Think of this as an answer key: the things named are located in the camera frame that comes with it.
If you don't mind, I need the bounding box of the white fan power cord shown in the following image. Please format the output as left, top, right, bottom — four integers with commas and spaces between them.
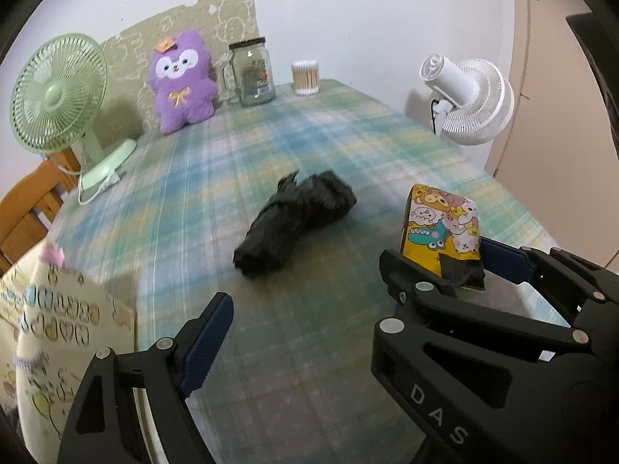
77, 169, 125, 206

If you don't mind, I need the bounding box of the yellow cartoon print pouch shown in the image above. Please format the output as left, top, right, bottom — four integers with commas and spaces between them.
400, 184, 486, 292

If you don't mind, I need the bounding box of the white standing fan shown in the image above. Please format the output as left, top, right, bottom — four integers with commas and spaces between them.
419, 53, 516, 147

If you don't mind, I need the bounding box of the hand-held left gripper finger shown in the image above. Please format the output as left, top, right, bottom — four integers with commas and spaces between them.
57, 292, 235, 464

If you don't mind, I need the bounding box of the yellow printed paper gift bag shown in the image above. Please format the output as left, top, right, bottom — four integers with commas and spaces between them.
0, 244, 139, 451

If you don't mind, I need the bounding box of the glass jar with handle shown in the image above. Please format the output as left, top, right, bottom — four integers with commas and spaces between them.
220, 38, 277, 108

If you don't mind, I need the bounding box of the beige door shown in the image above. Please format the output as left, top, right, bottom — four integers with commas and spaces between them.
484, 0, 619, 264

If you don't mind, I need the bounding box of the cotton swab container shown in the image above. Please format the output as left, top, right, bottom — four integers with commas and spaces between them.
291, 60, 321, 97

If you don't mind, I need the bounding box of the green desk fan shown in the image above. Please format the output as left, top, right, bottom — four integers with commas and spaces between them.
10, 32, 139, 205

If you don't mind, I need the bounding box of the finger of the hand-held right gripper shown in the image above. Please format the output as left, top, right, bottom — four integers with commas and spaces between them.
371, 250, 593, 365
480, 238, 619, 311

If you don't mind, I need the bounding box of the purple plush toy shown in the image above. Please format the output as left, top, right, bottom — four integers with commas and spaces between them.
147, 29, 220, 135

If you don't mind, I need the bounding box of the black fan cable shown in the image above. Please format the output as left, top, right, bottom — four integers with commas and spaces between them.
430, 99, 449, 135

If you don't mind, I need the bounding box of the wooden chair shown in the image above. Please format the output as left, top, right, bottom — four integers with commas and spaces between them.
0, 147, 81, 277

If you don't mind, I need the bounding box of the black cloth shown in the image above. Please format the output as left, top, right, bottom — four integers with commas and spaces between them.
233, 170, 358, 280

